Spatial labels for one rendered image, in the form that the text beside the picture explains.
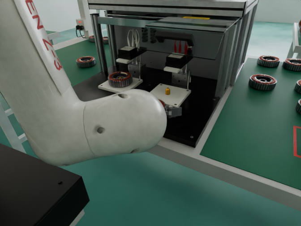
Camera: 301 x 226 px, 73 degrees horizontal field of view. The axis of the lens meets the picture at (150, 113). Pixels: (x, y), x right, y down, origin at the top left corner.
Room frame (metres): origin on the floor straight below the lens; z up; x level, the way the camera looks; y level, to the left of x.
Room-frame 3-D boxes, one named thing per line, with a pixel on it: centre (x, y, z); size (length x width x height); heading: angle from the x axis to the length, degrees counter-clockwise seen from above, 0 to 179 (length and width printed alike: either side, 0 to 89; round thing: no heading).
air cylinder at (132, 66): (1.00, 0.06, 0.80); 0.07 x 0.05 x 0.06; 59
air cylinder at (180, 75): (0.87, -0.15, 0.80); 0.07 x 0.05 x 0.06; 59
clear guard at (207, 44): (0.71, -0.15, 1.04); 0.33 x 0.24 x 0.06; 149
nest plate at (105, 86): (0.87, 0.13, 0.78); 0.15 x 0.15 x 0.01; 59
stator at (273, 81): (0.85, -0.52, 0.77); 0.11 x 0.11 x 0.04
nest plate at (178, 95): (0.75, -0.07, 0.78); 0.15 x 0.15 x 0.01; 59
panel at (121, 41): (1.03, -0.10, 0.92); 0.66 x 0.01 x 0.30; 59
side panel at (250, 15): (0.99, -0.45, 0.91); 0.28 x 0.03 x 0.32; 149
